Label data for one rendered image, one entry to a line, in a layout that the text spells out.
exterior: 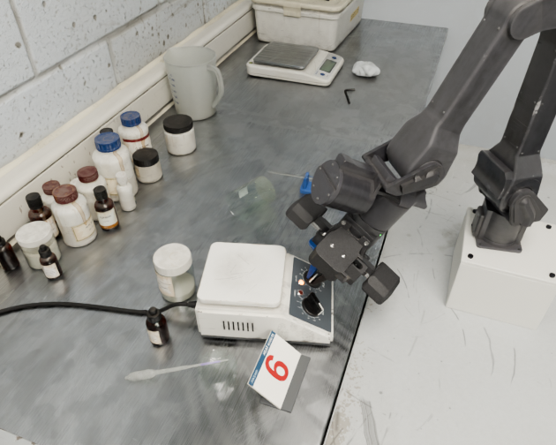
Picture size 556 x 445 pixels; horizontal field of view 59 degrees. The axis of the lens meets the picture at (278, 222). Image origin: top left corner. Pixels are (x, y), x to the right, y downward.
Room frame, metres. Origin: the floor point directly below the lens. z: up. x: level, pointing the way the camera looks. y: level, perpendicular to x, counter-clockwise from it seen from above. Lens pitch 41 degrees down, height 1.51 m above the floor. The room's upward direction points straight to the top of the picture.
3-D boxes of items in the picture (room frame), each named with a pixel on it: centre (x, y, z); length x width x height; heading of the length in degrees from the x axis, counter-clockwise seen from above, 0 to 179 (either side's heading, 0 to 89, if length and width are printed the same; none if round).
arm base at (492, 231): (0.56, -0.33, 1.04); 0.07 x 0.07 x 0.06; 78
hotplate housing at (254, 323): (0.50, 0.03, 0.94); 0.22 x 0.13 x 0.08; 85
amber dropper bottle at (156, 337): (0.45, 0.18, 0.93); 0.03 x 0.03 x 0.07
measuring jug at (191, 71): (1.16, 0.20, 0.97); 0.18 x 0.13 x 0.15; 50
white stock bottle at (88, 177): (0.75, 0.35, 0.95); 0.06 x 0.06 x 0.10
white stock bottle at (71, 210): (0.68, 0.37, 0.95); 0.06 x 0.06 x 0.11
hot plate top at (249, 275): (0.51, 0.05, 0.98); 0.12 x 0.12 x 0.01; 85
